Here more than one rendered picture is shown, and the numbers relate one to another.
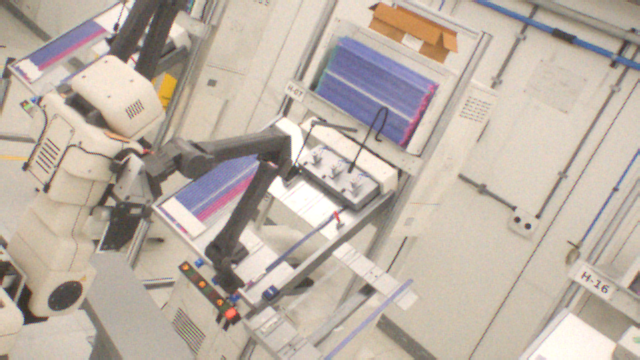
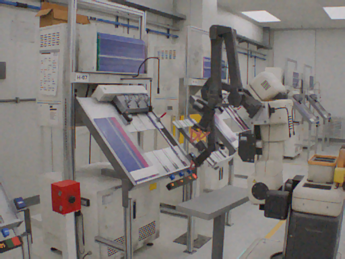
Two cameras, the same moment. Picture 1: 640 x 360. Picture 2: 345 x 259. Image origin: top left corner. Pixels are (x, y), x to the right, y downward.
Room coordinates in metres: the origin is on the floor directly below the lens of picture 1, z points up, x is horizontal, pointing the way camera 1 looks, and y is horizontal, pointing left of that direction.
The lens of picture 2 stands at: (2.21, 2.57, 1.28)
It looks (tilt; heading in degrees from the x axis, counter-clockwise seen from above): 6 degrees down; 269
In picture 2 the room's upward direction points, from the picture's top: 1 degrees clockwise
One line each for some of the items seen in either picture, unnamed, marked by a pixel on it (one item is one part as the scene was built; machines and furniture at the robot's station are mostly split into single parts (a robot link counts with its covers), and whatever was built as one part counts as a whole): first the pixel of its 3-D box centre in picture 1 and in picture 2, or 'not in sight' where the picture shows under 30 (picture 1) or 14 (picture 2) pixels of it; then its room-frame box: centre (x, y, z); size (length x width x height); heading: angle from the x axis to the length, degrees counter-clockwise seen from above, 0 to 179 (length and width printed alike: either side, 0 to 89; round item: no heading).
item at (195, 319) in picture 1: (269, 319); (100, 212); (2.73, -0.07, 0.31); 0.70 x 0.65 x 0.62; 55
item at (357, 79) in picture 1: (377, 90); (116, 54); (2.59, -0.05, 1.52); 0.51 x 0.13 x 0.27; 55
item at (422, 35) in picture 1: (425, 30); (80, 17); (2.90, -0.13, 1.82); 0.68 x 0.30 x 0.20; 55
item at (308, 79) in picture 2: not in sight; (302, 106); (-0.94, -5.37, 0.95); 1.36 x 0.82 x 1.90; 145
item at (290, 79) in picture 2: not in sight; (285, 108); (-0.10, -4.19, 0.95); 1.36 x 0.82 x 1.90; 145
